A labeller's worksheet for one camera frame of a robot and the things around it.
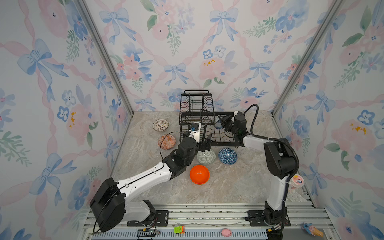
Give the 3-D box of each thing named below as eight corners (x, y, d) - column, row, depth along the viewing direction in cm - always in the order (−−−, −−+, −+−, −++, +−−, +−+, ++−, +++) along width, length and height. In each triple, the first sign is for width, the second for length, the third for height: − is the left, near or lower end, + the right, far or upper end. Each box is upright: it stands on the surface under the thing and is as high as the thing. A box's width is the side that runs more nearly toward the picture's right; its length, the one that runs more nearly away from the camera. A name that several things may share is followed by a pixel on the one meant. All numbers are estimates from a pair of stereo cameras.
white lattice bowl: (153, 132, 110) (151, 128, 106) (155, 122, 115) (153, 118, 112) (168, 132, 110) (167, 128, 106) (169, 122, 115) (168, 118, 112)
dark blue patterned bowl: (219, 164, 95) (220, 161, 91) (217, 152, 100) (218, 148, 97) (236, 164, 95) (238, 161, 91) (234, 152, 100) (235, 148, 97)
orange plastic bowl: (189, 185, 86) (189, 182, 83) (190, 167, 93) (189, 164, 89) (209, 185, 86) (210, 182, 83) (208, 167, 93) (209, 164, 89)
